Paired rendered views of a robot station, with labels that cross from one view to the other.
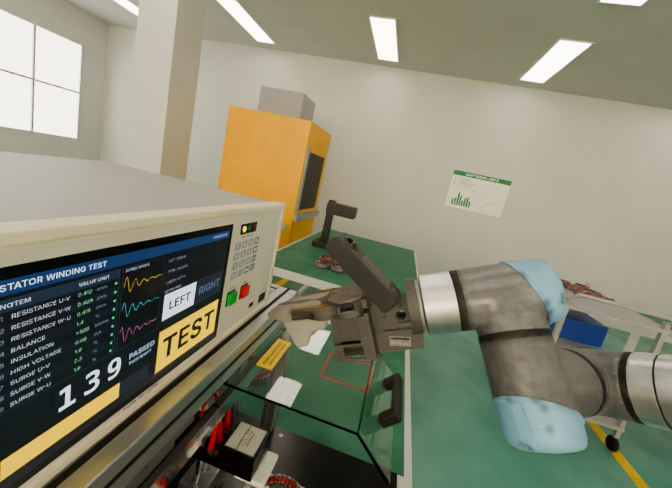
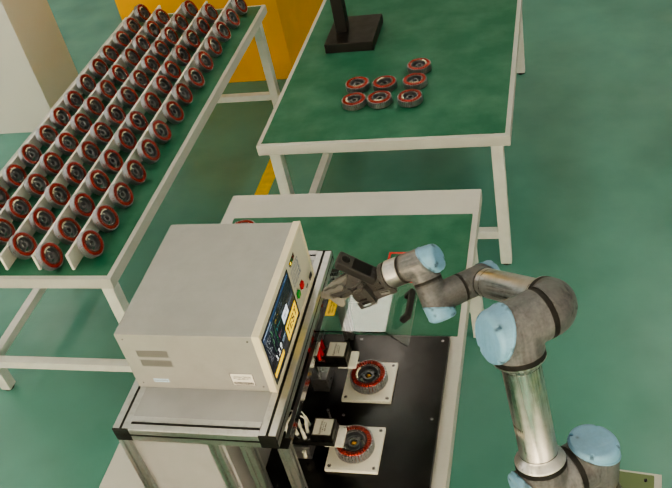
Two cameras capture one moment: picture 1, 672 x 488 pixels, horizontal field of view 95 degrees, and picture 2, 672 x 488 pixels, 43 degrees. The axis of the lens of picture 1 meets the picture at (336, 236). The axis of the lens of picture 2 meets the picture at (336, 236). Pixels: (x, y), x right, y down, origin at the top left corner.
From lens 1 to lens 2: 188 cm
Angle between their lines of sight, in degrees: 29
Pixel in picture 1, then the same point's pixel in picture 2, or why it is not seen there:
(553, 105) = not seen: outside the picture
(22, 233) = (261, 329)
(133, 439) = (296, 362)
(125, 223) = (269, 309)
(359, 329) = (364, 295)
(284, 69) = not seen: outside the picture
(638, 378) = (475, 283)
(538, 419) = (431, 313)
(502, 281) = (412, 263)
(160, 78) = not seen: outside the picture
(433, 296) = (388, 275)
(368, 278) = (358, 274)
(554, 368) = (435, 294)
